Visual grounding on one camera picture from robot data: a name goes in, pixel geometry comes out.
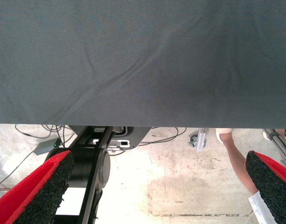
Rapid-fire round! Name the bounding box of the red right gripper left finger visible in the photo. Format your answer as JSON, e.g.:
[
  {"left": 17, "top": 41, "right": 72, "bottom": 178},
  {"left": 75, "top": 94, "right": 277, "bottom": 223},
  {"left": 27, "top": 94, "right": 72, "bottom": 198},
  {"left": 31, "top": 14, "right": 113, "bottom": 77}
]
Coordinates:
[{"left": 0, "top": 150, "right": 75, "bottom": 224}]

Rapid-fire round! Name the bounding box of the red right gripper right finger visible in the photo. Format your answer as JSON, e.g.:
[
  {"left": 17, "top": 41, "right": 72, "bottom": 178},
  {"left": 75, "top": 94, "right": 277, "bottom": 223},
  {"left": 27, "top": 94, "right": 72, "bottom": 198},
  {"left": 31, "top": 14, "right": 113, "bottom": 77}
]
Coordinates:
[{"left": 244, "top": 150, "right": 286, "bottom": 224}]

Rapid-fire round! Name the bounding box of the white garment hem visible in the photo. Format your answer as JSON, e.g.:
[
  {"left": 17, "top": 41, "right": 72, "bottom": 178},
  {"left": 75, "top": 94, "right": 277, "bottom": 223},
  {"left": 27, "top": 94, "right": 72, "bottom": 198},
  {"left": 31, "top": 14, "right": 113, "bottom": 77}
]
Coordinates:
[{"left": 247, "top": 190, "right": 278, "bottom": 224}]

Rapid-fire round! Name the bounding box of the grey metal stand leg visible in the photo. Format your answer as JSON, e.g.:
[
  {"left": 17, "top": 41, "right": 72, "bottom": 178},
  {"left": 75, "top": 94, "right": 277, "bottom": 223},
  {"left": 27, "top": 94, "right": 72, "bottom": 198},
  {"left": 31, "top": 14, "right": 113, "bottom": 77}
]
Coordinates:
[{"left": 263, "top": 129, "right": 286, "bottom": 164}]

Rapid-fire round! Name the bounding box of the person bare lower leg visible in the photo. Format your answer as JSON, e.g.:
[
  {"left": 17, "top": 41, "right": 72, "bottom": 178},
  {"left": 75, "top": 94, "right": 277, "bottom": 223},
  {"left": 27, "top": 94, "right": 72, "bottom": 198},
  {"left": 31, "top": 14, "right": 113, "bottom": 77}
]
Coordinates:
[{"left": 221, "top": 133, "right": 259, "bottom": 196}]

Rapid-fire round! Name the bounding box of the grey power adapter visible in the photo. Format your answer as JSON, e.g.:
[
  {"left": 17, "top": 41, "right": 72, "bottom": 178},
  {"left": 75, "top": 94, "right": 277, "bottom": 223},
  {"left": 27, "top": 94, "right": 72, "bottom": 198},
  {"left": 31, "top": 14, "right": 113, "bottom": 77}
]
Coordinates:
[{"left": 34, "top": 137, "right": 61, "bottom": 155}]

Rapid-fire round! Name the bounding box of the aluminium profile bar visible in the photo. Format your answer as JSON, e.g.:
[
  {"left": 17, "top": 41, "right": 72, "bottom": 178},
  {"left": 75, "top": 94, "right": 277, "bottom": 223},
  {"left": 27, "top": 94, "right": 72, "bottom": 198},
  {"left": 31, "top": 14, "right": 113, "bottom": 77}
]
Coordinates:
[{"left": 195, "top": 127, "right": 208, "bottom": 153}]

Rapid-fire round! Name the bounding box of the grey caster wheel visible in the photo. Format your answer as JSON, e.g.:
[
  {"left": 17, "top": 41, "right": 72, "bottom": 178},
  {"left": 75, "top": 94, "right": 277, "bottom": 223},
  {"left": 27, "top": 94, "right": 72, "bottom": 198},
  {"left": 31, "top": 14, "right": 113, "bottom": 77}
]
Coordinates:
[{"left": 188, "top": 135, "right": 199, "bottom": 148}]

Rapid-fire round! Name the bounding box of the dark grey table cloth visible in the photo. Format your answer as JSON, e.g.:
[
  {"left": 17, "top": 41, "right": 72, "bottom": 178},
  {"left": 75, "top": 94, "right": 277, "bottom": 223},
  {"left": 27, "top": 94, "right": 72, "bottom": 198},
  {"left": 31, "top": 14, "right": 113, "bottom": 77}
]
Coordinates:
[{"left": 0, "top": 0, "right": 286, "bottom": 130}]

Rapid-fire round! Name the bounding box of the thin black floor cable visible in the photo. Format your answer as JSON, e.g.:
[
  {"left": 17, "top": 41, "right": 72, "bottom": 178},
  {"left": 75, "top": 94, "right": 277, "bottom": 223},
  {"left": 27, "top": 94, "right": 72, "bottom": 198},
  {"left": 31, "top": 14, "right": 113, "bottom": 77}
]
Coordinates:
[
  {"left": 138, "top": 127, "right": 187, "bottom": 146},
  {"left": 0, "top": 150, "right": 36, "bottom": 191},
  {"left": 14, "top": 124, "right": 73, "bottom": 148}
]

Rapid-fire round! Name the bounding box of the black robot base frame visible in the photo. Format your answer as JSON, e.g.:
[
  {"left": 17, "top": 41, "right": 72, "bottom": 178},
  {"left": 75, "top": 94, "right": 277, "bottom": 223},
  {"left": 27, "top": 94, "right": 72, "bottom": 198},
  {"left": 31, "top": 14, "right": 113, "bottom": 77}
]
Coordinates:
[{"left": 46, "top": 126, "right": 111, "bottom": 224}]

